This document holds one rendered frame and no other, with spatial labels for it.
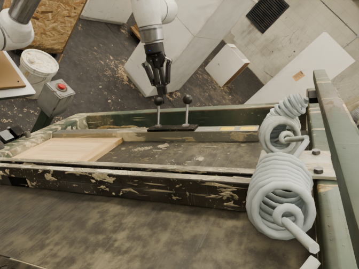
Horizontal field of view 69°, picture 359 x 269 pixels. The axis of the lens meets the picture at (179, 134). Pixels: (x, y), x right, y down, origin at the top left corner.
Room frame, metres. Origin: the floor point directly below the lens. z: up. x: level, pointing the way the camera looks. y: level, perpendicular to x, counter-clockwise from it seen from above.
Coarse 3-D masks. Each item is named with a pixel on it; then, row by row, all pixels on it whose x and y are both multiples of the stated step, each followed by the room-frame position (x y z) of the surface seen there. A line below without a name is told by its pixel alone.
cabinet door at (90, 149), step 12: (48, 144) 0.75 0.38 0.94; (60, 144) 0.76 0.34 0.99; (72, 144) 0.76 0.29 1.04; (84, 144) 0.76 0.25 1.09; (96, 144) 0.76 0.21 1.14; (108, 144) 0.75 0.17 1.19; (24, 156) 0.63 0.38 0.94; (36, 156) 0.64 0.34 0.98; (48, 156) 0.64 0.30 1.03; (60, 156) 0.64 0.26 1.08; (72, 156) 0.64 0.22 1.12; (84, 156) 0.64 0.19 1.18; (96, 156) 0.66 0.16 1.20
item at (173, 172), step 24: (312, 96) 0.45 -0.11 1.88; (0, 168) 0.46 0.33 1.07; (24, 168) 0.46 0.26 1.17; (48, 168) 0.46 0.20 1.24; (72, 168) 0.47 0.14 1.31; (96, 168) 0.49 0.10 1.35; (120, 168) 0.49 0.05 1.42; (144, 168) 0.49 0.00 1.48; (168, 168) 0.49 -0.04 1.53; (192, 168) 0.50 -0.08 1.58; (216, 168) 0.51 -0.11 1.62; (240, 168) 0.51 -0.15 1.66; (312, 168) 0.46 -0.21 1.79; (96, 192) 0.45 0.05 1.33; (120, 192) 0.45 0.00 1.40; (144, 192) 0.45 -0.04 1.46; (168, 192) 0.45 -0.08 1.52; (192, 192) 0.45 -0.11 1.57; (216, 192) 0.45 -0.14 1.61; (240, 192) 0.45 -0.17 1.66
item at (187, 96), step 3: (186, 96) 0.89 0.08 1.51; (189, 96) 0.90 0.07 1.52; (183, 99) 0.89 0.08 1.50; (186, 99) 0.88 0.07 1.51; (189, 99) 0.89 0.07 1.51; (186, 102) 0.89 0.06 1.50; (189, 102) 0.89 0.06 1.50; (186, 105) 0.89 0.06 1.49; (186, 108) 0.88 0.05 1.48; (186, 111) 0.87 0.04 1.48; (186, 114) 0.87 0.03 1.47; (186, 117) 0.86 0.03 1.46; (186, 120) 0.86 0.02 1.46; (186, 123) 0.85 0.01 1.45; (183, 126) 0.84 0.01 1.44; (186, 126) 0.84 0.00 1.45; (189, 126) 0.85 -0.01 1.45
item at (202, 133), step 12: (60, 132) 0.84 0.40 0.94; (72, 132) 0.83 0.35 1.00; (84, 132) 0.83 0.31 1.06; (96, 132) 0.83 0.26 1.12; (108, 132) 0.83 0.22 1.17; (120, 132) 0.83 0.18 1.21; (132, 132) 0.83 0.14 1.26; (144, 132) 0.83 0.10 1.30; (156, 132) 0.83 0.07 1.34; (168, 132) 0.83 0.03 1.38; (180, 132) 0.83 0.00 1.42; (192, 132) 0.82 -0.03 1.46; (204, 132) 0.82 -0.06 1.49; (216, 132) 0.82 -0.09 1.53; (228, 132) 0.82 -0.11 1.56; (240, 132) 0.82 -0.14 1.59; (252, 132) 0.82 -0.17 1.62
